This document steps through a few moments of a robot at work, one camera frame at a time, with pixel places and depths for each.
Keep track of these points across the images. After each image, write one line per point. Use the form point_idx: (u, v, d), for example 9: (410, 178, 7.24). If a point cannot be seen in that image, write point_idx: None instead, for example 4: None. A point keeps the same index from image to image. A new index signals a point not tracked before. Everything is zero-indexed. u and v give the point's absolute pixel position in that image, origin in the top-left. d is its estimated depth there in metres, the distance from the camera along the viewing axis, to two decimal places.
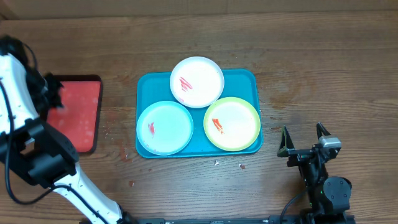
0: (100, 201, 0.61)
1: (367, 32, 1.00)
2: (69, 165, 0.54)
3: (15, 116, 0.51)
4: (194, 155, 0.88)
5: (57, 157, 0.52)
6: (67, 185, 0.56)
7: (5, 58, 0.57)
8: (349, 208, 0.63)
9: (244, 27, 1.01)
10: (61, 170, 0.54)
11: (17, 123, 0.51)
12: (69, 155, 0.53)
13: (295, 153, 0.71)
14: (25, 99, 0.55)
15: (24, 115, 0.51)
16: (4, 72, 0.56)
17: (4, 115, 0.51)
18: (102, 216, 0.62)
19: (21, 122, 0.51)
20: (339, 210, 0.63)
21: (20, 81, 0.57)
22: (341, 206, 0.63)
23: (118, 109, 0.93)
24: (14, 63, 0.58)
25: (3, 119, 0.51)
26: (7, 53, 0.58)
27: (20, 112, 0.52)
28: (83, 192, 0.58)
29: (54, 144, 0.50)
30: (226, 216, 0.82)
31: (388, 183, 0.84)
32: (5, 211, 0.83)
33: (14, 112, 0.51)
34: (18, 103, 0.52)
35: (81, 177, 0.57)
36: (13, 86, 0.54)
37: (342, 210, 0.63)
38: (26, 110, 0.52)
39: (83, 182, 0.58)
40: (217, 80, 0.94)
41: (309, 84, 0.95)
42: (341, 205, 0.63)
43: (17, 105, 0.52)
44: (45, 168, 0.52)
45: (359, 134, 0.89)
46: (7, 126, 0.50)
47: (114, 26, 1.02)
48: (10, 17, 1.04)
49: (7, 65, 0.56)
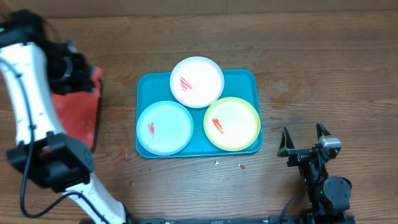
0: (107, 207, 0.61)
1: (367, 32, 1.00)
2: (83, 176, 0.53)
3: (35, 126, 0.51)
4: (194, 155, 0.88)
5: (74, 170, 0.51)
6: (79, 192, 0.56)
7: (28, 50, 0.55)
8: (349, 208, 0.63)
9: (244, 27, 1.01)
10: (75, 178, 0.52)
11: (37, 134, 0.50)
12: (86, 167, 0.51)
13: (295, 153, 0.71)
14: (48, 105, 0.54)
15: (46, 126, 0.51)
16: (25, 67, 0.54)
17: (25, 122, 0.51)
18: (107, 220, 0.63)
19: (41, 134, 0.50)
20: (339, 210, 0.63)
21: (41, 76, 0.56)
22: (341, 206, 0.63)
23: (118, 109, 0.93)
24: (35, 56, 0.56)
25: (23, 127, 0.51)
26: (27, 43, 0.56)
27: (41, 121, 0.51)
28: (92, 198, 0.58)
29: (73, 160, 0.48)
30: (226, 216, 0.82)
31: (388, 183, 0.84)
32: (4, 211, 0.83)
33: (35, 120, 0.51)
34: (40, 111, 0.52)
35: (92, 185, 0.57)
36: (35, 86, 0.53)
37: (342, 210, 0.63)
38: (48, 122, 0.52)
39: (94, 190, 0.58)
40: (217, 81, 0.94)
41: (309, 84, 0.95)
42: (341, 205, 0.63)
43: (38, 113, 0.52)
44: (60, 178, 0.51)
45: (359, 134, 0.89)
46: (25, 135, 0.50)
47: (114, 26, 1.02)
48: None
49: (28, 59, 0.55)
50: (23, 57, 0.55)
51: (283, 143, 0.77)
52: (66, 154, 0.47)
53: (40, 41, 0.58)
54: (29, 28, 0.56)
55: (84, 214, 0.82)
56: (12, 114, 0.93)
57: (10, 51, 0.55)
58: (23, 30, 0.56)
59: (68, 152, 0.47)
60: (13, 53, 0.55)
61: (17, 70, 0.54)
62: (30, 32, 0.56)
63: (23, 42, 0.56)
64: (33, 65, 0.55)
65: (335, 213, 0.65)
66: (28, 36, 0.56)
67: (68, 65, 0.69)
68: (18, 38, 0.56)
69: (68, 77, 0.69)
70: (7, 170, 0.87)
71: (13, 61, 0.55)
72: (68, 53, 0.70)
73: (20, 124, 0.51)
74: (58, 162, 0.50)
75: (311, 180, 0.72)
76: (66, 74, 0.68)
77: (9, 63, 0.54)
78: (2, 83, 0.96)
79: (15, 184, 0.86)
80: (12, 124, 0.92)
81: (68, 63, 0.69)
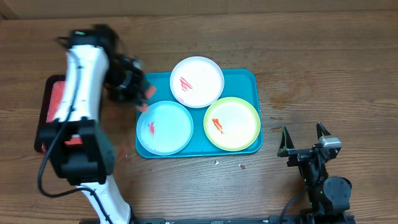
0: (115, 208, 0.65)
1: (367, 32, 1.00)
2: (100, 175, 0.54)
3: (74, 109, 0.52)
4: (194, 155, 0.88)
5: (92, 165, 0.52)
6: (92, 189, 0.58)
7: (94, 51, 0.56)
8: (349, 208, 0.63)
9: (244, 27, 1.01)
10: (91, 175, 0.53)
11: (73, 116, 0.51)
12: (104, 166, 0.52)
13: (295, 153, 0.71)
14: (93, 97, 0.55)
15: (83, 111, 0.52)
16: (87, 62, 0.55)
17: (68, 103, 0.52)
18: (111, 219, 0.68)
19: (76, 117, 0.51)
20: (339, 210, 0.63)
21: (98, 74, 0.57)
22: (341, 206, 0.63)
23: (118, 109, 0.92)
24: (99, 57, 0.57)
25: (64, 107, 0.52)
26: (97, 45, 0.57)
27: (81, 107, 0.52)
28: (104, 198, 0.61)
29: (96, 151, 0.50)
30: (226, 216, 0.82)
31: (388, 183, 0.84)
32: (5, 211, 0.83)
33: (76, 104, 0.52)
34: (83, 98, 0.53)
35: (107, 188, 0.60)
36: (89, 78, 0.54)
37: (342, 210, 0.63)
38: (86, 108, 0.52)
39: (106, 191, 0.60)
40: (217, 81, 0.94)
41: (309, 84, 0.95)
42: (341, 205, 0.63)
43: (81, 99, 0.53)
44: (78, 170, 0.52)
45: (359, 134, 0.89)
46: (63, 115, 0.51)
47: (114, 26, 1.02)
48: (10, 17, 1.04)
49: (93, 58, 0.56)
50: (88, 54, 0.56)
51: (282, 143, 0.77)
52: (91, 142, 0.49)
53: (109, 50, 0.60)
54: (104, 39, 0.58)
55: (84, 214, 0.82)
56: (12, 114, 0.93)
57: (79, 48, 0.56)
58: (98, 38, 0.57)
59: (93, 140, 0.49)
60: (82, 51, 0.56)
61: (79, 61, 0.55)
62: (104, 43, 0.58)
63: (96, 43, 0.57)
64: (95, 64, 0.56)
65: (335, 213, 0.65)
66: (101, 43, 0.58)
67: (126, 78, 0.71)
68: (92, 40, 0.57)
69: (124, 88, 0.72)
70: (7, 170, 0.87)
71: (79, 55, 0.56)
72: (130, 67, 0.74)
73: (63, 104, 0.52)
74: (81, 154, 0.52)
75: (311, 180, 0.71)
76: (121, 86, 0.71)
77: (76, 55, 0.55)
78: (2, 83, 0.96)
79: (15, 184, 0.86)
80: (12, 124, 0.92)
81: (127, 76, 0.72)
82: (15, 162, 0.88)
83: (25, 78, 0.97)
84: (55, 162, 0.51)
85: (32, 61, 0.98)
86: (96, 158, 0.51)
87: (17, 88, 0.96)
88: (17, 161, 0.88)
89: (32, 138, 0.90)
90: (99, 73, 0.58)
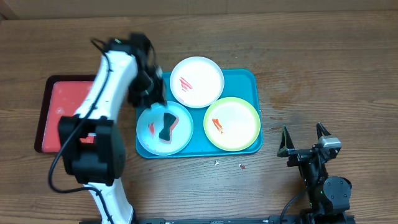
0: (118, 210, 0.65)
1: (367, 32, 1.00)
2: (107, 177, 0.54)
3: (97, 107, 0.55)
4: (194, 155, 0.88)
5: (102, 165, 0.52)
6: (97, 190, 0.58)
7: (127, 58, 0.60)
8: (348, 208, 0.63)
9: (244, 27, 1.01)
10: (98, 176, 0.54)
11: (93, 114, 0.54)
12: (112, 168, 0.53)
13: (294, 153, 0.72)
14: (115, 101, 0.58)
15: (104, 111, 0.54)
16: (118, 67, 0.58)
17: (91, 101, 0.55)
18: (114, 221, 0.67)
19: (96, 115, 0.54)
20: (339, 210, 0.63)
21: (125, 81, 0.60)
22: (342, 206, 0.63)
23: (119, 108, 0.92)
24: (130, 64, 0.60)
25: (87, 104, 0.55)
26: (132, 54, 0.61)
27: (103, 106, 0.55)
28: (107, 199, 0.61)
29: (109, 152, 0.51)
30: (226, 216, 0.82)
31: (388, 183, 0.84)
32: (5, 211, 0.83)
33: (99, 104, 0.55)
34: (107, 99, 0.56)
35: (112, 190, 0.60)
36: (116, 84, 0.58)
37: (342, 210, 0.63)
38: (107, 108, 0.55)
39: (111, 192, 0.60)
40: (217, 81, 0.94)
41: (309, 84, 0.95)
42: (342, 205, 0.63)
43: (105, 100, 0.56)
44: (87, 167, 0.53)
45: (359, 134, 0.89)
46: (85, 111, 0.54)
47: (114, 26, 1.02)
48: (10, 17, 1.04)
49: (124, 64, 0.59)
50: (120, 60, 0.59)
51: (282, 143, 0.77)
52: (107, 141, 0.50)
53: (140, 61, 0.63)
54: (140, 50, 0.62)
55: (84, 214, 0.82)
56: (11, 114, 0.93)
57: (114, 52, 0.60)
58: (135, 48, 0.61)
59: (107, 140, 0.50)
60: (114, 55, 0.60)
61: (112, 65, 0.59)
62: (139, 53, 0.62)
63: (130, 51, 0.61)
64: (124, 70, 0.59)
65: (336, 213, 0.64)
66: (134, 53, 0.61)
67: (150, 85, 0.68)
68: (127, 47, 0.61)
69: (146, 94, 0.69)
70: (7, 170, 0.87)
71: (112, 60, 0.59)
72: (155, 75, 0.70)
73: (87, 101, 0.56)
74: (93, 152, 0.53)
75: (311, 180, 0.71)
76: (145, 92, 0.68)
77: (109, 58, 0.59)
78: (2, 83, 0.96)
79: (15, 184, 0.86)
80: (12, 124, 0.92)
81: (150, 84, 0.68)
82: (15, 162, 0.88)
83: (25, 78, 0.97)
84: (66, 155, 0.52)
85: (32, 60, 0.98)
86: (106, 158, 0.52)
87: (17, 88, 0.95)
88: (17, 161, 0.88)
89: (32, 137, 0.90)
90: (127, 79, 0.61)
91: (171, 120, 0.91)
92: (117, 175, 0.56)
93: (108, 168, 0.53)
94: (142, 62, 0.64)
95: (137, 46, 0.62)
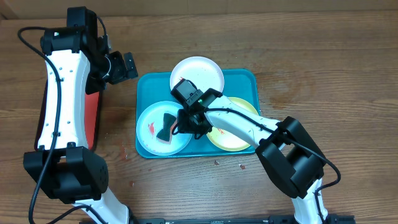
0: (113, 216, 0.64)
1: (367, 32, 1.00)
2: (94, 193, 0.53)
3: (60, 134, 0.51)
4: (194, 155, 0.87)
5: (85, 186, 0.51)
6: (87, 205, 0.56)
7: (73, 56, 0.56)
8: (184, 79, 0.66)
9: (244, 27, 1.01)
10: (84, 195, 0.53)
11: (58, 141, 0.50)
12: (96, 185, 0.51)
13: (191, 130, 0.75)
14: (78, 113, 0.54)
15: (69, 132, 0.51)
16: (68, 73, 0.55)
17: (51, 127, 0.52)
18: None
19: (61, 144, 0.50)
20: (180, 86, 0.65)
21: (81, 85, 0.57)
22: (186, 87, 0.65)
23: (118, 109, 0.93)
24: (81, 63, 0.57)
25: (48, 134, 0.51)
26: (78, 50, 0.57)
27: (66, 129, 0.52)
28: (99, 210, 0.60)
29: (86, 176, 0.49)
30: (226, 216, 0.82)
31: (388, 183, 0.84)
32: (5, 211, 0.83)
33: (61, 128, 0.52)
34: (67, 119, 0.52)
35: (103, 201, 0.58)
36: (71, 95, 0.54)
37: (183, 84, 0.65)
38: (73, 129, 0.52)
39: (102, 204, 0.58)
40: (217, 80, 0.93)
41: (309, 84, 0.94)
42: (183, 82, 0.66)
43: (66, 121, 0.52)
44: (71, 190, 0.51)
45: (359, 134, 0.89)
46: (48, 141, 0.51)
47: (114, 26, 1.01)
48: (10, 17, 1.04)
49: (74, 66, 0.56)
50: (67, 64, 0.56)
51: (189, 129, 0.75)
52: (79, 170, 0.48)
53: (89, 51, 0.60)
54: (84, 38, 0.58)
55: (84, 214, 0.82)
56: (11, 114, 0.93)
57: (55, 55, 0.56)
58: (78, 40, 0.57)
59: (81, 168, 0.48)
60: (60, 58, 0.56)
61: (58, 73, 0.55)
62: (85, 42, 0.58)
63: (74, 47, 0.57)
64: (75, 73, 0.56)
65: (191, 88, 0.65)
66: (79, 45, 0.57)
67: (109, 64, 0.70)
68: (70, 44, 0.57)
69: (107, 76, 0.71)
70: (7, 170, 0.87)
71: (57, 66, 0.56)
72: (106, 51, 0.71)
73: (46, 128, 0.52)
74: (73, 175, 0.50)
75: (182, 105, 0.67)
76: (106, 74, 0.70)
77: (54, 64, 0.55)
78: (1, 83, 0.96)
79: (15, 184, 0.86)
80: (12, 124, 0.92)
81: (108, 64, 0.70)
82: (15, 162, 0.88)
83: (25, 78, 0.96)
84: (46, 188, 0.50)
85: (32, 60, 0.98)
86: (84, 182, 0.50)
87: (17, 88, 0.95)
88: (17, 161, 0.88)
89: (32, 137, 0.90)
90: (83, 81, 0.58)
91: (171, 121, 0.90)
92: (103, 190, 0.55)
93: (89, 188, 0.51)
94: (91, 48, 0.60)
95: (80, 33, 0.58)
